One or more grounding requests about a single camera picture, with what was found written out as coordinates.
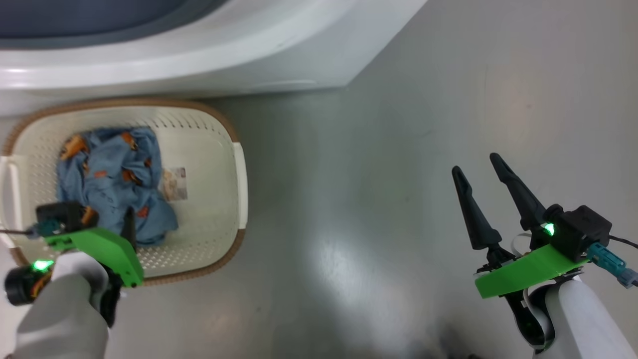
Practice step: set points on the white front-load washing machine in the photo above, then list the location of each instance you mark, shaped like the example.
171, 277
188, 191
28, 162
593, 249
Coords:
249, 55

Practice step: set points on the grey rubber door seal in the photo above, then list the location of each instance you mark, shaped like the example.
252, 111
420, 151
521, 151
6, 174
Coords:
99, 20

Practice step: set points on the paper label inside basket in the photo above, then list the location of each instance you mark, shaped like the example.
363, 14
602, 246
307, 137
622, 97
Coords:
174, 184

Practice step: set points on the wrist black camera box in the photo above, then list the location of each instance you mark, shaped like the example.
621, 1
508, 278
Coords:
65, 214
583, 227

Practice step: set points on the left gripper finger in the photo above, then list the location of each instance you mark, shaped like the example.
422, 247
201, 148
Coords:
130, 229

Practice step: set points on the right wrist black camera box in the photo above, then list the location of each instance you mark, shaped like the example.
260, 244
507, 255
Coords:
583, 227

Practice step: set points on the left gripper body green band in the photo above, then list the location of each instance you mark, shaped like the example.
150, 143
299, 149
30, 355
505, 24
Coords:
109, 249

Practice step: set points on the cream plastic laundry basket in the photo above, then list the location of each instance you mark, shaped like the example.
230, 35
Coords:
209, 179

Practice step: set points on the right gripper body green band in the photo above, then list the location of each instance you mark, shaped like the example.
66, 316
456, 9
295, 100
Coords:
528, 271

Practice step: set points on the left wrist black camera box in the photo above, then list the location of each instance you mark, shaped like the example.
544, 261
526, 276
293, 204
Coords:
65, 214

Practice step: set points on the blue printed garment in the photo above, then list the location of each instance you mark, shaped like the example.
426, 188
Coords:
114, 184

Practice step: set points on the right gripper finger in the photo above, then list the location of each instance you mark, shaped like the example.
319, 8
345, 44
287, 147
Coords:
523, 199
478, 224

